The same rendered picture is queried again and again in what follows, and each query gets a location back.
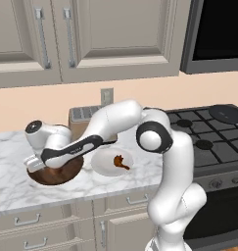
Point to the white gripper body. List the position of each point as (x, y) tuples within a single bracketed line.
[(33, 163)]

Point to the grey wall outlet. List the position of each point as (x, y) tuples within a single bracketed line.
[(106, 96)]

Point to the beige wall cupboard door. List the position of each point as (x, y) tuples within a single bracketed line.
[(12, 39), (123, 32)]

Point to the brown chicken drumstick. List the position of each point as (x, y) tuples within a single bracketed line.
[(118, 161)]

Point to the black microwave oven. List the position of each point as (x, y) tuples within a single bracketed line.
[(218, 29)]

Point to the beige drawer front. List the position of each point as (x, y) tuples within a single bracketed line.
[(52, 215), (114, 202), (58, 240)]

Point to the white plate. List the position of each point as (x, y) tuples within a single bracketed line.
[(104, 163)]

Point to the black gas stove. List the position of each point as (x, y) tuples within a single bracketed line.
[(221, 153)]

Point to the brown wooden bowl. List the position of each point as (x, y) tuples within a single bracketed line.
[(55, 175)]

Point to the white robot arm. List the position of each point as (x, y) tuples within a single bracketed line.
[(117, 114)]

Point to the black round pan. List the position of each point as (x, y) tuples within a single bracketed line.
[(226, 113)]

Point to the beige base cupboard door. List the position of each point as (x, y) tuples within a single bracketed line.
[(130, 233)]

